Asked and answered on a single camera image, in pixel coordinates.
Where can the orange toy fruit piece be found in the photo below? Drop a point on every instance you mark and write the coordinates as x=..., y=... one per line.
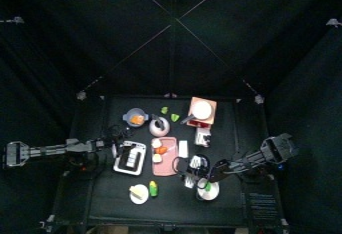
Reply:
x=162, y=150

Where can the cream toy food piece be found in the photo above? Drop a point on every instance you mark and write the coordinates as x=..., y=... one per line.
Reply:
x=157, y=143

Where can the grey frame corner bracket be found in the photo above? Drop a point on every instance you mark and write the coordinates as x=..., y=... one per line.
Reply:
x=259, y=99
x=82, y=95
x=333, y=22
x=16, y=20

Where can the bright green toy leaf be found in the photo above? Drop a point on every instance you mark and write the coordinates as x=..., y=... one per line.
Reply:
x=165, y=110
x=175, y=117

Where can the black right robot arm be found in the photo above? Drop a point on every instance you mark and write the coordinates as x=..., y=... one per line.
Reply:
x=258, y=156

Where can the rectangular sushi tray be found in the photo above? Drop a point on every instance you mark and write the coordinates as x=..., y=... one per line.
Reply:
x=127, y=172

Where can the white toy pan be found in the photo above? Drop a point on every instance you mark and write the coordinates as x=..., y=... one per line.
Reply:
x=202, y=110

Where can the grey blue bowl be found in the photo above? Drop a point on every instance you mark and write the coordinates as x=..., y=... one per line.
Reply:
x=128, y=113

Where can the white plate with bread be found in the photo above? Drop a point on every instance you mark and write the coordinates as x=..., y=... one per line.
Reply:
x=142, y=198

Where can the white rice sushi roll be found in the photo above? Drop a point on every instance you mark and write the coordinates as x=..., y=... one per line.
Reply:
x=131, y=160
x=134, y=151
x=132, y=156
x=130, y=165

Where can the toy corn with green husk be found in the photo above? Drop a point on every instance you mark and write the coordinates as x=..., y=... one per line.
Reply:
x=152, y=188

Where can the wooden toy stove box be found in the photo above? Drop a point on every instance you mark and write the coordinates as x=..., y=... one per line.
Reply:
x=213, y=103

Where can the white printed label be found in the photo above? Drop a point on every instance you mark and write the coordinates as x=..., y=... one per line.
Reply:
x=261, y=204

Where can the pink rectangular tray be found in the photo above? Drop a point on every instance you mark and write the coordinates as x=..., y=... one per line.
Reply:
x=166, y=166

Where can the green sushi roll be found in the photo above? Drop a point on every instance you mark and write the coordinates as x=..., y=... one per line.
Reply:
x=207, y=186

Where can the cream toy bread slice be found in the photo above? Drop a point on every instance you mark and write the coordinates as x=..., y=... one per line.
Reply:
x=135, y=191

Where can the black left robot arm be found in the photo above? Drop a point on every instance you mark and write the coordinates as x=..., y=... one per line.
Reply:
x=48, y=150

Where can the white ridged toy piece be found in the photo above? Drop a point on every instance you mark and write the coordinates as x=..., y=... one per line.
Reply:
x=195, y=161

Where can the orange toy food piece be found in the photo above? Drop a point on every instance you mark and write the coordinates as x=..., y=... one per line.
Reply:
x=136, y=120

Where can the white rectangular toy block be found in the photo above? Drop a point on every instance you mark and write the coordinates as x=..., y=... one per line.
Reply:
x=183, y=148

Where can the white round plate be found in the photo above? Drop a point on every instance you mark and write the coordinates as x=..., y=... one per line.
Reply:
x=211, y=194

